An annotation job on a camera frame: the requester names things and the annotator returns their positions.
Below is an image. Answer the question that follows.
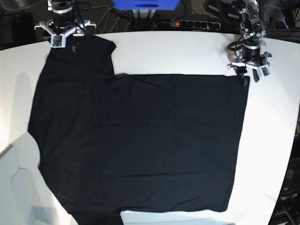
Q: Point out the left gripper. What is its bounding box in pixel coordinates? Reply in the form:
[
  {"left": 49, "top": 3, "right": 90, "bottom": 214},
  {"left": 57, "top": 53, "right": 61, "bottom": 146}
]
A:
[{"left": 227, "top": 52, "right": 272, "bottom": 70}]

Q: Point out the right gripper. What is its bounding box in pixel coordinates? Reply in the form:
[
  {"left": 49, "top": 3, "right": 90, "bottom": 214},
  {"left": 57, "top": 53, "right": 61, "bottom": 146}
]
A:
[{"left": 34, "top": 20, "right": 96, "bottom": 37}]

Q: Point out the black T-shirt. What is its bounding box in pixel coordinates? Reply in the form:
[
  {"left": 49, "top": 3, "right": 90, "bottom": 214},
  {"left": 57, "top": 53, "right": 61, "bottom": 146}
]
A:
[{"left": 28, "top": 36, "right": 249, "bottom": 225}]

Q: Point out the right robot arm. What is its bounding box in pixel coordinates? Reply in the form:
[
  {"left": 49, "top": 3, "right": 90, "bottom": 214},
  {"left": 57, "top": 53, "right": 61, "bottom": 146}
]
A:
[{"left": 34, "top": 0, "right": 269, "bottom": 86}]

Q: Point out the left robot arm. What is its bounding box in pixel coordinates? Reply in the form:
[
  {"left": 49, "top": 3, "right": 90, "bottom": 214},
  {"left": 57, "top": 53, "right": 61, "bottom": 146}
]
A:
[{"left": 106, "top": 0, "right": 272, "bottom": 75}]

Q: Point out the blue box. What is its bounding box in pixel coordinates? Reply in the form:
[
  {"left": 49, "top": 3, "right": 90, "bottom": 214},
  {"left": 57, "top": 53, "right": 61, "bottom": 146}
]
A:
[{"left": 112, "top": 0, "right": 180, "bottom": 11}]

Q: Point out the black power strip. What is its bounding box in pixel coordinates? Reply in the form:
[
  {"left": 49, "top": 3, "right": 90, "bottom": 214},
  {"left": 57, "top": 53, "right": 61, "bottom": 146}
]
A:
[{"left": 152, "top": 20, "right": 222, "bottom": 32}]

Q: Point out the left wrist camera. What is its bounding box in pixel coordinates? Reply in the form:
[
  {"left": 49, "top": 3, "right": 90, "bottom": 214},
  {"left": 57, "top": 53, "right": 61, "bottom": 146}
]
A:
[{"left": 257, "top": 65, "right": 270, "bottom": 79}]

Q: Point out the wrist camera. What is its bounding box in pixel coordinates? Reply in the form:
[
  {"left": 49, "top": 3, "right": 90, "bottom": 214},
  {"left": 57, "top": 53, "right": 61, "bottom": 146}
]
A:
[
  {"left": 50, "top": 35, "right": 63, "bottom": 48},
  {"left": 257, "top": 65, "right": 270, "bottom": 79}
]

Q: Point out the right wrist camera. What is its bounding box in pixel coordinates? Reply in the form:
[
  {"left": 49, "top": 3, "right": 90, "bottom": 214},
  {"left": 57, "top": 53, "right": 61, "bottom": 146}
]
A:
[{"left": 50, "top": 35, "right": 63, "bottom": 48}]

